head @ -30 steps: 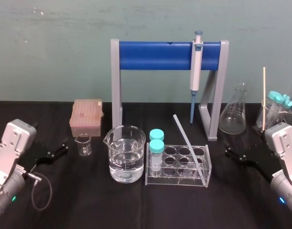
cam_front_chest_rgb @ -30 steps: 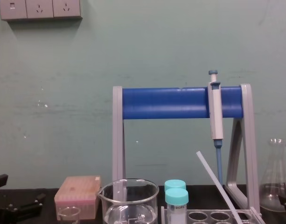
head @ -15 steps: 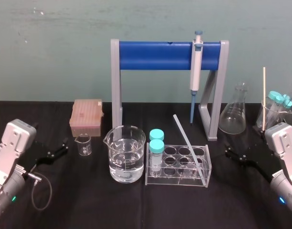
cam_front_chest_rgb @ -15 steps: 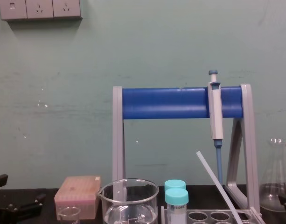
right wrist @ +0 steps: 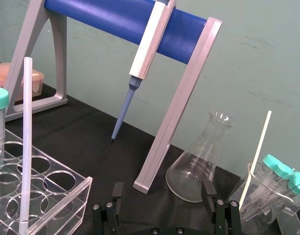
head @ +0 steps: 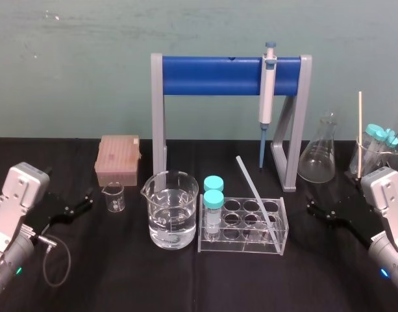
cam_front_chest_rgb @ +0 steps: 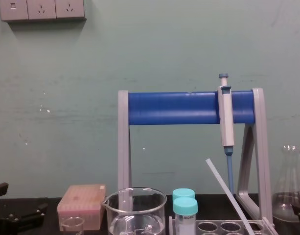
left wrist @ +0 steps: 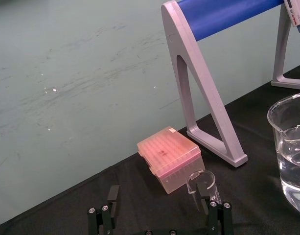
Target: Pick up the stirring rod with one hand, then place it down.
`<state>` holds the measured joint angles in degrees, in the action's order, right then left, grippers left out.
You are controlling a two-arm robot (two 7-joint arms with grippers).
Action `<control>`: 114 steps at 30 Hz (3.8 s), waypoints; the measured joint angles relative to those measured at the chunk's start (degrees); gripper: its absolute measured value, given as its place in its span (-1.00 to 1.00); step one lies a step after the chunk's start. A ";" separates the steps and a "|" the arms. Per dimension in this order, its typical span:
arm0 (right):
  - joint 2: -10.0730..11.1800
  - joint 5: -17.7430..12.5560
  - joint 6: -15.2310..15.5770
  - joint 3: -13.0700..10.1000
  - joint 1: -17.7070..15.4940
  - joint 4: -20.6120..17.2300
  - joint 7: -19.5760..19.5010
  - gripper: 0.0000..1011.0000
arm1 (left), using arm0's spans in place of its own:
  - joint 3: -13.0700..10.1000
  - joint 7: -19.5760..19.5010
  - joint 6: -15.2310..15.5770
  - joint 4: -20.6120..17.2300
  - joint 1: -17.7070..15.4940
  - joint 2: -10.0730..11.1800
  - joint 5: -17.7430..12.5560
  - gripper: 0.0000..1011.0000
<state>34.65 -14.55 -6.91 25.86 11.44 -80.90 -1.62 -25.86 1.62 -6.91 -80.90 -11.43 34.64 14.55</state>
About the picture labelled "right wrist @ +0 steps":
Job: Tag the white and blue pipette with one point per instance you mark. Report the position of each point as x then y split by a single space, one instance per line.
149 49

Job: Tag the teal capped centrifuge tube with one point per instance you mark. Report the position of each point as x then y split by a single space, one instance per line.
272 176
295 184

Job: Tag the white stirring rod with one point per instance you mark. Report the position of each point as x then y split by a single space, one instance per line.
256 156

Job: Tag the grey and blue pipette stand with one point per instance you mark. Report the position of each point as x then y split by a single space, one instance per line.
164 36

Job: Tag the black table cloth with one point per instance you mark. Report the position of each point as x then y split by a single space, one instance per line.
91 147

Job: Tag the translucent white plastic tube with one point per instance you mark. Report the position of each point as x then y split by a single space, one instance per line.
27 137

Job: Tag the clear acrylic tube rack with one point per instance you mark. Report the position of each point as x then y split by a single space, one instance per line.
42 186

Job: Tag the clear glass beaker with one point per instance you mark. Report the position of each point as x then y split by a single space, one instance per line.
262 195

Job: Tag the clear glass conical flask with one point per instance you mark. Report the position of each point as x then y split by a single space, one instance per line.
201 166

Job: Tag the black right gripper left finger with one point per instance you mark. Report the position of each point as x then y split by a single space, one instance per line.
110 215

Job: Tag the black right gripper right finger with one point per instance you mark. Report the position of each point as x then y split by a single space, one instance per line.
223 215

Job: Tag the pink and cream box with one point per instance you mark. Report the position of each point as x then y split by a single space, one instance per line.
34 83

